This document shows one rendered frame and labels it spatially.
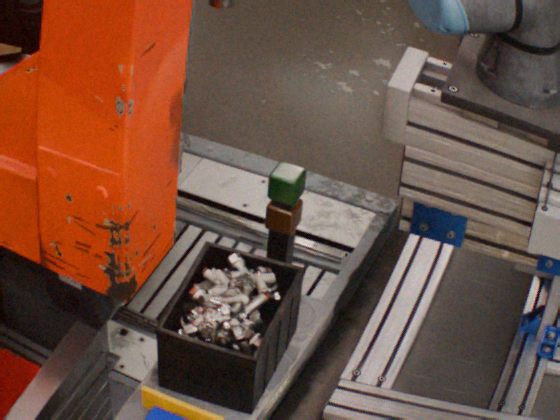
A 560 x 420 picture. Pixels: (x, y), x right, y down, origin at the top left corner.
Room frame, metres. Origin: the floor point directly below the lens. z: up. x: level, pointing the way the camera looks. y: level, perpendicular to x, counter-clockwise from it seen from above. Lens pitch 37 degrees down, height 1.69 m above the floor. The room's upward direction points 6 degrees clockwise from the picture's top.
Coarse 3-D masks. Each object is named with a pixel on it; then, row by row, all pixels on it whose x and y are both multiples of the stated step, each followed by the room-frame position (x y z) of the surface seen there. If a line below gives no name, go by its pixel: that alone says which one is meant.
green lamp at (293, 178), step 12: (276, 168) 1.43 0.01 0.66; (288, 168) 1.43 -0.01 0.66; (300, 168) 1.43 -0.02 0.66; (276, 180) 1.41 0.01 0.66; (288, 180) 1.41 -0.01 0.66; (300, 180) 1.41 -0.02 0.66; (276, 192) 1.41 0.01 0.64; (288, 192) 1.40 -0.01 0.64; (300, 192) 1.42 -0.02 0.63; (288, 204) 1.40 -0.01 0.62
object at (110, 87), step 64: (64, 0) 1.32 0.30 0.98; (128, 0) 1.28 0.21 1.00; (64, 64) 1.31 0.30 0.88; (128, 64) 1.28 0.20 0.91; (64, 128) 1.31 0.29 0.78; (128, 128) 1.28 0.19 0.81; (64, 192) 1.31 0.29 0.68; (128, 192) 1.28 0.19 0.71; (64, 256) 1.31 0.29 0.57; (128, 256) 1.28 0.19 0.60
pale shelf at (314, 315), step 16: (304, 304) 1.40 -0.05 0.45; (320, 304) 1.41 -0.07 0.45; (304, 320) 1.37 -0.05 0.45; (320, 320) 1.37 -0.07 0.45; (304, 336) 1.34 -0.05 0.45; (320, 336) 1.37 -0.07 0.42; (288, 352) 1.30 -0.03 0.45; (304, 352) 1.31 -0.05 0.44; (288, 368) 1.26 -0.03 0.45; (144, 384) 1.19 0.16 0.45; (272, 384) 1.23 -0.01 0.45; (128, 400) 1.15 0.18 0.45; (192, 400) 1.17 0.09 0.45; (272, 400) 1.20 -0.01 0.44; (128, 416) 1.12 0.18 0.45; (144, 416) 1.12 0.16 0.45; (224, 416) 1.15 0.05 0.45; (240, 416) 1.15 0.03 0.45; (256, 416) 1.16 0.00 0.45
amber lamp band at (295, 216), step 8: (272, 208) 1.41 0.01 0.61; (280, 208) 1.41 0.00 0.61; (296, 208) 1.42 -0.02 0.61; (272, 216) 1.41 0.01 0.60; (280, 216) 1.41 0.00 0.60; (288, 216) 1.40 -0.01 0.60; (296, 216) 1.41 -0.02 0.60; (272, 224) 1.41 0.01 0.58; (280, 224) 1.40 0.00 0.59; (288, 224) 1.40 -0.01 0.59; (296, 224) 1.42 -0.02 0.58; (280, 232) 1.40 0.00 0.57; (288, 232) 1.40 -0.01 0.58
